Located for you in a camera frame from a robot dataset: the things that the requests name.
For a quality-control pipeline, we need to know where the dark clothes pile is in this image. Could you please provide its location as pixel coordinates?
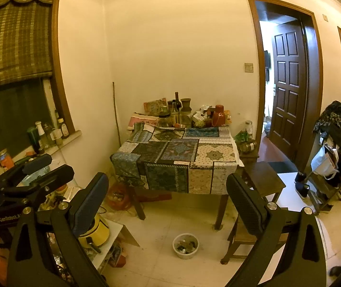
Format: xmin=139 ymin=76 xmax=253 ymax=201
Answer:
xmin=313 ymin=101 xmax=341 ymax=156

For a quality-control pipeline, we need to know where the patchwork tablecloth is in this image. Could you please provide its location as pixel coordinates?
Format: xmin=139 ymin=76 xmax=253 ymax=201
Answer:
xmin=110 ymin=121 xmax=245 ymax=195

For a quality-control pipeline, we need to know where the white plastic bowl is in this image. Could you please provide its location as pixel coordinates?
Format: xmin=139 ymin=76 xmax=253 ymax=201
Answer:
xmin=172 ymin=232 xmax=200 ymax=260

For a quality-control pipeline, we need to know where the small wooden side table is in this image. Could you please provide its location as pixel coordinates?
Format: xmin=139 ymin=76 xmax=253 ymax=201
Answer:
xmin=238 ymin=149 xmax=261 ymax=168

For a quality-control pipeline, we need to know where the yellow pot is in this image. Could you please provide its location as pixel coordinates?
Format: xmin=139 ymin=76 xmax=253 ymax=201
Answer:
xmin=78 ymin=212 xmax=111 ymax=253

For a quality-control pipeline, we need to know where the dark labelled jar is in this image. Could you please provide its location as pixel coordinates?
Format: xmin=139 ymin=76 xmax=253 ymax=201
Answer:
xmin=239 ymin=139 xmax=258 ymax=154

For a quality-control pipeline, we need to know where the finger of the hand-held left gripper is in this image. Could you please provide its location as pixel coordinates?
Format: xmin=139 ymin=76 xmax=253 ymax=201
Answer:
xmin=14 ymin=154 xmax=53 ymax=176
xmin=5 ymin=164 xmax=75 ymax=197

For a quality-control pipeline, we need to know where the white plastic bag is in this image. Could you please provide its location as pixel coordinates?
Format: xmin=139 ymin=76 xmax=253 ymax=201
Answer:
xmin=310 ymin=146 xmax=340 ymax=181

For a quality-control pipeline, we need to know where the dark green bottle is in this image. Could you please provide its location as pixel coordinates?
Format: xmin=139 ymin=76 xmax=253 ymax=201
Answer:
xmin=27 ymin=127 xmax=41 ymax=154

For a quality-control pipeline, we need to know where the green packet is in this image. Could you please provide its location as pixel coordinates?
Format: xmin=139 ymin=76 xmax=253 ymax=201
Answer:
xmin=233 ymin=130 xmax=250 ymax=144

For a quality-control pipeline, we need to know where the red plastic jug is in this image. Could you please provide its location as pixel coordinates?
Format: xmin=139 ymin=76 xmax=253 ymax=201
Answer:
xmin=212 ymin=105 xmax=226 ymax=127

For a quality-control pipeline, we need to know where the small labelled bottle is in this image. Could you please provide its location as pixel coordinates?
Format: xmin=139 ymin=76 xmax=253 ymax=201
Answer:
xmin=57 ymin=118 xmax=70 ymax=139

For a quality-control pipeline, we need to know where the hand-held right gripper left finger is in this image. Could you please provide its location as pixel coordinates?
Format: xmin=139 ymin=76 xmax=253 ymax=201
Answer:
xmin=7 ymin=172 xmax=110 ymax=287

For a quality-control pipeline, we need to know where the red basket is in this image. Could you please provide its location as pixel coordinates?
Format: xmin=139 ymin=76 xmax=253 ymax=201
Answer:
xmin=108 ymin=184 xmax=132 ymax=211

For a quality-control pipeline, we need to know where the patterned decorative box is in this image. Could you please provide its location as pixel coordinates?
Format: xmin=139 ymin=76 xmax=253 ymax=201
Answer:
xmin=143 ymin=98 xmax=167 ymax=114

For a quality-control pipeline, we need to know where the dark doormat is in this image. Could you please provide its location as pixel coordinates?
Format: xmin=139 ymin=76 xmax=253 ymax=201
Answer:
xmin=268 ymin=161 xmax=298 ymax=173

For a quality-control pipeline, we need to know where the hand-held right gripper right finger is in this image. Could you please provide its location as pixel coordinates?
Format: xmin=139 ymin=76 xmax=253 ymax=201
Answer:
xmin=226 ymin=173 xmax=328 ymax=287

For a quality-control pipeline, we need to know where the wooden window frame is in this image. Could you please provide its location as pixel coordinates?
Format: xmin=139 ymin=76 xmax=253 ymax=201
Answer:
xmin=0 ymin=0 xmax=77 ymax=144

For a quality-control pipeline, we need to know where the clear bottle black cap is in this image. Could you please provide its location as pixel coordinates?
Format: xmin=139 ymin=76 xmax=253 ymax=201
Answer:
xmin=170 ymin=99 xmax=179 ymax=124

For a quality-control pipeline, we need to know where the brown panelled door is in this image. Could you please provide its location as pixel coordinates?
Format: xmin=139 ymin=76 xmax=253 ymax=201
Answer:
xmin=266 ymin=24 xmax=307 ymax=163

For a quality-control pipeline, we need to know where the small wooden chair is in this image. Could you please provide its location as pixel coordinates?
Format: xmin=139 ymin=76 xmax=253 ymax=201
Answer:
xmin=221 ymin=215 xmax=287 ymax=265

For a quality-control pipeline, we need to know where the brown ceramic vase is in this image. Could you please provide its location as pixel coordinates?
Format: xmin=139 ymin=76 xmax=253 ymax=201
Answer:
xmin=180 ymin=98 xmax=193 ymax=126

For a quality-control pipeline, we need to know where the thin wooden stick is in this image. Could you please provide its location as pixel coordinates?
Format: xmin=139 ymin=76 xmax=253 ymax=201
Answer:
xmin=112 ymin=81 xmax=121 ymax=147

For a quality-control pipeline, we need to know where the bamboo window blind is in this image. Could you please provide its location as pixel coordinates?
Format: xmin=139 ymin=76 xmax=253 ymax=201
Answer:
xmin=0 ymin=0 xmax=54 ymax=92

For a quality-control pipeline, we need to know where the wooden rack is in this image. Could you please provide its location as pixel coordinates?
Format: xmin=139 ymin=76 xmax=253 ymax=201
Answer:
xmin=308 ymin=138 xmax=341 ymax=213

